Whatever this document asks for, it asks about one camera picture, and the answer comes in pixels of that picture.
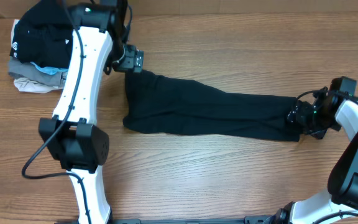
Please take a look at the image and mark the light blue garment in pile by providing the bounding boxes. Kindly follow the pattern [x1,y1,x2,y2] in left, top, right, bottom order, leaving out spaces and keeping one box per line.
[31,62,68,75]

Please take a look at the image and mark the dark green t-shirt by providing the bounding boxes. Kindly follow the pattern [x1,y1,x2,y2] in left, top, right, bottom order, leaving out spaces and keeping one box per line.
[123,70,301,142]

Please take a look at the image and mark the grey garment in pile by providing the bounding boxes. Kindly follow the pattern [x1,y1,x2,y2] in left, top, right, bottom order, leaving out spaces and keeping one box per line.
[8,57,67,87]

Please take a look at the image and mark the beige garment in pile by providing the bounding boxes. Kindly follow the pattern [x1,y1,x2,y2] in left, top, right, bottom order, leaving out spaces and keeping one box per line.
[10,19,67,93]

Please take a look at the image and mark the black garment on pile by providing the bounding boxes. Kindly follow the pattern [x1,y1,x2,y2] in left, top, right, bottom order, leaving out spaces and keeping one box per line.
[10,0,73,69]

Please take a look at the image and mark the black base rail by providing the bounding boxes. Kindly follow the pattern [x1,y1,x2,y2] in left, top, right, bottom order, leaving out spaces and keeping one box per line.
[54,214,282,224]

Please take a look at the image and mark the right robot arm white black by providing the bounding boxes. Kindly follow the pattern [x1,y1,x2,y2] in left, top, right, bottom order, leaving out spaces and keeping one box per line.
[266,99,358,223]

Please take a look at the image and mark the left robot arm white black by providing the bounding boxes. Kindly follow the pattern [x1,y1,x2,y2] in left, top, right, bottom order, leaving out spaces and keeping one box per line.
[39,1,144,223]

